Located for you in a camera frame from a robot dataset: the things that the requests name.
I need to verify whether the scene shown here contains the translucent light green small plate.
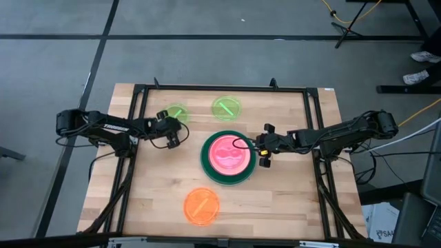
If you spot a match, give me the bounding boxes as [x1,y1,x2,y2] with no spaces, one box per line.
[210,95,243,123]
[164,103,190,125]

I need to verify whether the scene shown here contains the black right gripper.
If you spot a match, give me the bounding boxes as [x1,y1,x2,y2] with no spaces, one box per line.
[255,123,291,169]

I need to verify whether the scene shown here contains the white cardboard box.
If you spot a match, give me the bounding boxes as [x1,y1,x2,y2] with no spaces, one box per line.
[361,202,400,244]

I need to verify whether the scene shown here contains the yellow extension cable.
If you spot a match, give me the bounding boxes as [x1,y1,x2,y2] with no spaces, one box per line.
[320,0,383,25]
[398,98,441,127]

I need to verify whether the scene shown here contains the translucent orange small plate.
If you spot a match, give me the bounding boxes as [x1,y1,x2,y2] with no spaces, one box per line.
[183,187,221,227]

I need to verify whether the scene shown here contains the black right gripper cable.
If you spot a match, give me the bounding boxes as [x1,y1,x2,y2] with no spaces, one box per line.
[232,137,258,151]

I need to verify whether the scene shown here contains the dark grey furniture foot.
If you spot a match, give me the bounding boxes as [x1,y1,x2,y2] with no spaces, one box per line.
[0,145,27,162]

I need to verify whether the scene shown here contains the black desk leg frame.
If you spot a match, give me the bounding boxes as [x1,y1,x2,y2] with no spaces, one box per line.
[345,0,431,39]

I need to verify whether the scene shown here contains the black aluminium table frame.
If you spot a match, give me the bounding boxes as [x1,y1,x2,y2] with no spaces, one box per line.
[77,77,368,242]

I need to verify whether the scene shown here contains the white cable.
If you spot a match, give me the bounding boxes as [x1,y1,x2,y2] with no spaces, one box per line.
[365,116,441,152]

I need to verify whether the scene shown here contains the black laptop keyboard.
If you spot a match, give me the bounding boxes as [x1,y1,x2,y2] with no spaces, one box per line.
[420,205,441,248]

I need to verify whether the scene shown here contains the silver metal bracket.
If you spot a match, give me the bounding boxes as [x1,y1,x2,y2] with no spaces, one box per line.
[107,236,139,248]
[298,240,340,248]

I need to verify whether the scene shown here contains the black tripod stand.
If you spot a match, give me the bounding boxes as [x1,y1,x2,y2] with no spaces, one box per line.
[331,0,370,50]

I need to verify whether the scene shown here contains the grey monitor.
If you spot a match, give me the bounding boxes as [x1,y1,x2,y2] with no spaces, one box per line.
[420,120,441,207]

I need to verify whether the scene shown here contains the person's white shoe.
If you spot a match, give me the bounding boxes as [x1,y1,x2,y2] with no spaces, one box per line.
[403,70,431,86]
[410,51,441,64]

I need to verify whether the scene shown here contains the black horizontal metal beam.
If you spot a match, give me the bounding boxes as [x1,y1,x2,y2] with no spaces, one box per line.
[0,232,441,248]

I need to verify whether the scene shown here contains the person's leg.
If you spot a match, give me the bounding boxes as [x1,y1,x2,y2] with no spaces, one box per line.
[420,25,441,87]

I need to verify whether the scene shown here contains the large dark green plate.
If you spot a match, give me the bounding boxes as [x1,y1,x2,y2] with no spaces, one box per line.
[200,130,258,187]

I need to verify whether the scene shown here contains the black floor cables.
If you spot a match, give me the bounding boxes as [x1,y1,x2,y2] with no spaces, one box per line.
[344,146,441,185]

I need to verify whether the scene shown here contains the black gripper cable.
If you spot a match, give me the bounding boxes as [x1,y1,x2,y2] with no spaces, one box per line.
[150,121,191,150]
[232,137,258,151]

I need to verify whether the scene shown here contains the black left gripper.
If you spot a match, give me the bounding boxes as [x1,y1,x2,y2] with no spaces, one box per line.
[151,109,183,150]

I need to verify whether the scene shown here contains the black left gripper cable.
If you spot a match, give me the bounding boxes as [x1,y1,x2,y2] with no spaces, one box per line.
[150,121,191,150]

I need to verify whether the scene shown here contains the black desk foot bar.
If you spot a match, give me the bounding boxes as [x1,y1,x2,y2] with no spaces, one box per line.
[376,84,441,95]

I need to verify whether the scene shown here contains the peach plastic plate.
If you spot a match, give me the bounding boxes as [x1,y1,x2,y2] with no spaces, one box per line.
[207,134,253,177]

